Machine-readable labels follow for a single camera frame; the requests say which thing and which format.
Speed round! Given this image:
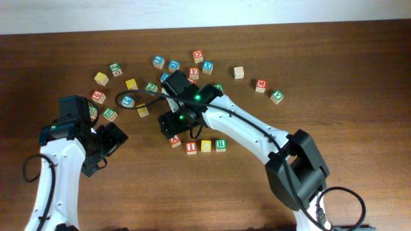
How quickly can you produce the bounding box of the red A block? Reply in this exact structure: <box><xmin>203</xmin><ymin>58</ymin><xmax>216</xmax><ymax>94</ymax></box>
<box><xmin>169</xmin><ymin>135</ymin><xmax>181</xmax><ymax>148</ymax></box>

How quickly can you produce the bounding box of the red I block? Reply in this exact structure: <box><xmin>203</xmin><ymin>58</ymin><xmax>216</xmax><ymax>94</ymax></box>
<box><xmin>186</xmin><ymin>142</ymin><xmax>197</xmax><ymax>155</ymax></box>

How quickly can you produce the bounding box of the yellow C block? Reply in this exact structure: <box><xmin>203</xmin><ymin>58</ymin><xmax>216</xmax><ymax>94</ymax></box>
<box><xmin>201</xmin><ymin>140</ymin><xmax>212</xmax><ymax>152</ymax></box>

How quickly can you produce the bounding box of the green R block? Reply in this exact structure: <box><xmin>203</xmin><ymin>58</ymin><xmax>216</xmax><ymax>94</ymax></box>
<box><xmin>216</xmin><ymin>139</ymin><xmax>227</xmax><ymax>152</ymax></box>

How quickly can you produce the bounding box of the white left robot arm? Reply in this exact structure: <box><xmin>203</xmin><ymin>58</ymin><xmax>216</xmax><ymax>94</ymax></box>
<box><xmin>22</xmin><ymin>96</ymin><xmax>128</xmax><ymax>230</ymax></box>

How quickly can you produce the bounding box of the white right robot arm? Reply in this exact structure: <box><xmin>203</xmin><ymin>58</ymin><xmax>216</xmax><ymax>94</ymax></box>
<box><xmin>158</xmin><ymin>71</ymin><xmax>331</xmax><ymax>230</ymax></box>

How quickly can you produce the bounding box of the yellow S block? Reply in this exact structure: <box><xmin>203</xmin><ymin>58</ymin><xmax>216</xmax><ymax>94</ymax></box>
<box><xmin>136</xmin><ymin>103</ymin><xmax>150</xmax><ymax>117</ymax></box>

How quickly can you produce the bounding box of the green b block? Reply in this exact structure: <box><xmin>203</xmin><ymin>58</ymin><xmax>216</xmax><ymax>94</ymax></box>
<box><xmin>102</xmin><ymin>108</ymin><xmax>118</xmax><ymax>122</ymax></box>
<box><xmin>89</xmin><ymin>107</ymin><xmax>98</xmax><ymax>119</ymax></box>

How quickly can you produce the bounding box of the green Z block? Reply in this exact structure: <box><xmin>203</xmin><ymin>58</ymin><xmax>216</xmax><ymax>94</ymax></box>
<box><xmin>144</xmin><ymin>82</ymin><xmax>158</xmax><ymax>96</ymax></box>

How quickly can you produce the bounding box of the red 9 block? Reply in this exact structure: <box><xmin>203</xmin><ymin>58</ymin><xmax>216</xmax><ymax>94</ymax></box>
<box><xmin>91</xmin><ymin>90</ymin><xmax>106</xmax><ymax>104</ymax></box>

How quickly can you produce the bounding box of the blue H block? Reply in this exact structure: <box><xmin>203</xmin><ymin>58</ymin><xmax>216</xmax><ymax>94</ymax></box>
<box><xmin>160</xmin><ymin>73</ymin><xmax>170</xmax><ymax>83</ymax></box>

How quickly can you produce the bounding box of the blue 5 block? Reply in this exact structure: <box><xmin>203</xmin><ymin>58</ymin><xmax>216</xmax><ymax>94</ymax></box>
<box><xmin>121</xmin><ymin>96</ymin><xmax>135</xmax><ymax>108</ymax></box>

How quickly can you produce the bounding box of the yellow block upper left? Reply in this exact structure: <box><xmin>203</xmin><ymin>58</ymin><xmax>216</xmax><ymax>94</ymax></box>
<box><xmin>125</xmin><ymin>78</ymin><xmax>138</xmax><ymax>90</ymax></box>

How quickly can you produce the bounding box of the red Y block upper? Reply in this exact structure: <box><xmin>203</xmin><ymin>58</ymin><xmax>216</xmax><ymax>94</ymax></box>
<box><xmin>189</xmin><ymin>67</ymin><xmax>199</xmax><ymax>80</ymax></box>

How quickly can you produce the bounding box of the blue D block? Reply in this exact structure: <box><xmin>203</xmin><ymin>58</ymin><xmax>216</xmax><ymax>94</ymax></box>
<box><xmin>168</xmin><ymin>60</ymin><xmax>180</xmax><ymax>73</ymax></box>

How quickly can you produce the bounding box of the green N block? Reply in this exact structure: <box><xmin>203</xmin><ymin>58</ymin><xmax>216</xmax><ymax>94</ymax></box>
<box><xmin>214</xmin><ymin>84</ymin><xmax>223</xmax><ymax>92</ymax></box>

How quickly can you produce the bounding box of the yellow block far left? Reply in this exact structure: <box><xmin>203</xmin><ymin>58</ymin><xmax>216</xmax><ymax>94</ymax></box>
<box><xmin>94</xmin><ymin>72</ymin><xmax>109</xmax><ymax>86</ymax></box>

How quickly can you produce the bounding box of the blue X block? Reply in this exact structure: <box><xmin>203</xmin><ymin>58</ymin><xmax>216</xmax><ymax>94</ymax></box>
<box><xmin>202</xmin><ymin>61</ymin><xmax>214</xmax><ymax>74</ymax></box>

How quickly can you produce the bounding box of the red Q block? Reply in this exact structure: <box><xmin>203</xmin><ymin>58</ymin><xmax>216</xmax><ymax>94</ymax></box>
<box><xmin>193</xmin><ymin>50</ymin><xmax>204</xmax><ymax>64</ymax></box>

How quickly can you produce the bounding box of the green J block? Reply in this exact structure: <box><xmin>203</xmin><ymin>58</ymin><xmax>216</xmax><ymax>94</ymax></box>
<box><xmin>109</xmin><ymin>63</ymin><xmax>123</xmax><ymax>77</ymax></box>

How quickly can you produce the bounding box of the plain wooden block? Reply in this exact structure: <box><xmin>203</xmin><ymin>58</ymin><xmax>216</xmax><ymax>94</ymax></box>
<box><xmin>233</xmin><ymin>67</ymin><xmax>245</xmax><ymax>80</ymax></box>

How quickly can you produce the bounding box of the red M block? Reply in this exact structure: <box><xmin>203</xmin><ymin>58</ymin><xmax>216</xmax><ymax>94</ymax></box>
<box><xmin>256</xmin><ymin>79</ymin><xmax>267</xmax><ymax>93</ymax></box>

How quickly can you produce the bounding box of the green V block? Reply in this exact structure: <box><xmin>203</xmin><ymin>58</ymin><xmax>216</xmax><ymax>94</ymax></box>
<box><xmin>270</xmin><ymin>90</ymin><xmax>284</xmax><ymax>105</ymax></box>

